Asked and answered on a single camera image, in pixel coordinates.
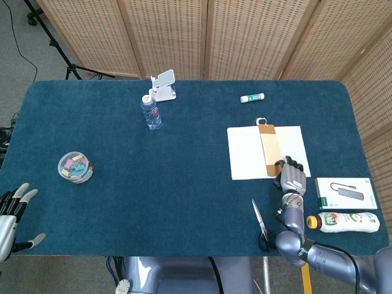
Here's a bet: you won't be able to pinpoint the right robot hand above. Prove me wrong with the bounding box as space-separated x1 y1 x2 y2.
273 155 307 197

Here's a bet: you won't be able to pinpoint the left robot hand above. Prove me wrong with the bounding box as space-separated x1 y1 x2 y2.
0 183 47 263

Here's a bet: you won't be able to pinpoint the orange cream bookmark with tassel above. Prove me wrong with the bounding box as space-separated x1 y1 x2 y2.
253 118 285 178

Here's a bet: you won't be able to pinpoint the open white notebook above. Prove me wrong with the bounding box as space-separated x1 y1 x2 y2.
227 125 312 181

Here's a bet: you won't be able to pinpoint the white usb hub box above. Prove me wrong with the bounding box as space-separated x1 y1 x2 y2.
314 177 379 211

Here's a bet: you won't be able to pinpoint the white drink bottle yellow cap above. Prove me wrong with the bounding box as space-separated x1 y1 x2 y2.
306 211 381 234

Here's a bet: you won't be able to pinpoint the white green glue stick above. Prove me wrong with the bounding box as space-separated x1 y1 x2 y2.
240 93 265 104

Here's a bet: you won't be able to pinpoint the clear jar of colourful clips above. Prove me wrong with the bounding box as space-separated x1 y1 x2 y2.
57 151 95 185

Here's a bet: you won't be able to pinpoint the metal table leg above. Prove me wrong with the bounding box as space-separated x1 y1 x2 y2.
262 256 272 294

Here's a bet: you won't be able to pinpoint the teal blue table cloth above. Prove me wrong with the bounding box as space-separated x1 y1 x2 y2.
0 80 390 257

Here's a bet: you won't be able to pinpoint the grey robot torso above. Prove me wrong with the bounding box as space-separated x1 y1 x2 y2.
115 256 255 294

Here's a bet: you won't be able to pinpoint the clear plastic water bottle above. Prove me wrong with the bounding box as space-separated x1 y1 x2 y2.
140 94 163 132

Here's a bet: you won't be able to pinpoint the white folding phone stand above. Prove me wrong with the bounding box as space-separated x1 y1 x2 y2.
148 69 178 102

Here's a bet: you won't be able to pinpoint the black tripod stand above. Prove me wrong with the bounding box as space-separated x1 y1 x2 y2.
24 0 116 81

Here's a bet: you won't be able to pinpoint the black wheeled stand base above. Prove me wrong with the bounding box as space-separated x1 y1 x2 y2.
27 8 44 26

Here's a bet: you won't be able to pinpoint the black handled steel scissors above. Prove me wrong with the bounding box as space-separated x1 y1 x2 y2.
251 198 277 252

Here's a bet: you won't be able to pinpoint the black cable bundle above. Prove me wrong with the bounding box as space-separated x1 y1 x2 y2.
0 112 19 154

